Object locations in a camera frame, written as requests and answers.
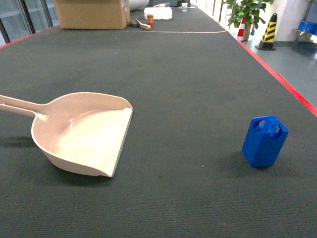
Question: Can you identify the beige plastic dustpan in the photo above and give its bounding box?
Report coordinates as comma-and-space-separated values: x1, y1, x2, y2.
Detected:
0, 92, 133, 178

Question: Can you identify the blue plastic block part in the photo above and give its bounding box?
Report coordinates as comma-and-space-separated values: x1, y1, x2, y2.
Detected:
242, 116, 289, 168

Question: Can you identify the stainless steel shelf rack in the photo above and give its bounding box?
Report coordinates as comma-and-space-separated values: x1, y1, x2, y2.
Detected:
292, 20, 317, 49

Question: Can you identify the small hand brush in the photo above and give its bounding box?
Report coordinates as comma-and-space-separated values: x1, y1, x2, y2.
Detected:
130, 19, 151, 30

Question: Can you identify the orange cylindrical container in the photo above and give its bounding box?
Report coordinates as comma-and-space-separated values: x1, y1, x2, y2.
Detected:
147, 14, 154, 28

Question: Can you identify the white foam box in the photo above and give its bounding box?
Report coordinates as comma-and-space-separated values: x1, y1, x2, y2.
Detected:
144, 7, 172, 20

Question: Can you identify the white paper cup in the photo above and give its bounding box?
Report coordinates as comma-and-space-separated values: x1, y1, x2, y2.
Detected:
181, 2, 188, 12

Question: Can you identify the red white traffic cone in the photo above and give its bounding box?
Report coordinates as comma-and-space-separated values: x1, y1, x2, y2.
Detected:
237, 18, 246, 42

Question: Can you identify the large cardboard box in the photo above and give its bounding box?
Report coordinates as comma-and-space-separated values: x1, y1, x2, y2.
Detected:
54, 0, 131, 30

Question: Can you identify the yellow black traffic cone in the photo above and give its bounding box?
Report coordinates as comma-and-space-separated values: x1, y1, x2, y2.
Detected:
256, 13, 277, 51

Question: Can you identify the green potted plant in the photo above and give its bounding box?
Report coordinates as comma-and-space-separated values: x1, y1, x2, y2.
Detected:
222, 0, 274, 41

